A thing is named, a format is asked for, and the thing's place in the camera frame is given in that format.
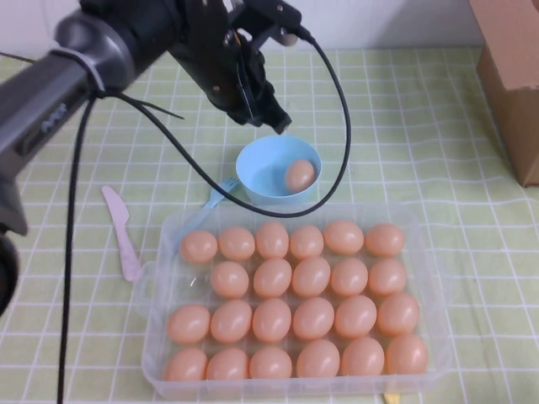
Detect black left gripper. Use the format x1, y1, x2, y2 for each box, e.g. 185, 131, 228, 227
168, 0, 293, 136

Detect orange plastic egg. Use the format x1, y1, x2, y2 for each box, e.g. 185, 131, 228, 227
248, 346, 293, 380
323, 220, 365, 256
340, 336, 386, 377
251, 298, 292, 343
210, 299, 253, 343
210, 260, 250, 300
179, 229, 219, 265
296, 338, 341, 379
254, 221, 291, 260
291, 256, 332, 298
292, 296, 336, 342
329, 257, 370, 298
289, 225, 325, 260
384, 333, 430, 375
166, 304, 211, 345
284, 159, 317, 191
367, 258, 408, 296
217, 226, 257, 261
376, 292, 421, 338
334, 295, 378, 340
205, 347, 250, 381
364, 223, 406, 258
163, 347, 209, 383
253, 258, 293, 299

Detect clear plastic egg box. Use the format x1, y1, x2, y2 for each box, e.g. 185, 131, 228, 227
133, 204, 456, 400

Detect brown cardboard box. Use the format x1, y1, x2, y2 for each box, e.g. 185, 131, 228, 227
467, 0, 539, 189

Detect blue plastic bowl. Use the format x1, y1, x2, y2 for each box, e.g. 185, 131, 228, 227
235, 135, 323, 206

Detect blue plastic fork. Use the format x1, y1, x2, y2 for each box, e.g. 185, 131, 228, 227
171, 176, 242, 256

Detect green checked tablecloth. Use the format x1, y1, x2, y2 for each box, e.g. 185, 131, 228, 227
0, 48, 539, 404

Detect pink plastic knife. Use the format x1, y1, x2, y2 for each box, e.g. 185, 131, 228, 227
100, 185, 143, 282

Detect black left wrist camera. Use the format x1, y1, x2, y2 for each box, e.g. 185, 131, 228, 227
229, 0, 303, 45

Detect black camera cable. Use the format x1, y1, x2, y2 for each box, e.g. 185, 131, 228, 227
99, 27, 353, 219

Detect black cable tie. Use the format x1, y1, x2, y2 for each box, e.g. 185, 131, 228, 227
90, 90, 185, 121

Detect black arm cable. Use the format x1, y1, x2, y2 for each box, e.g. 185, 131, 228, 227
56, 94, 100, 404

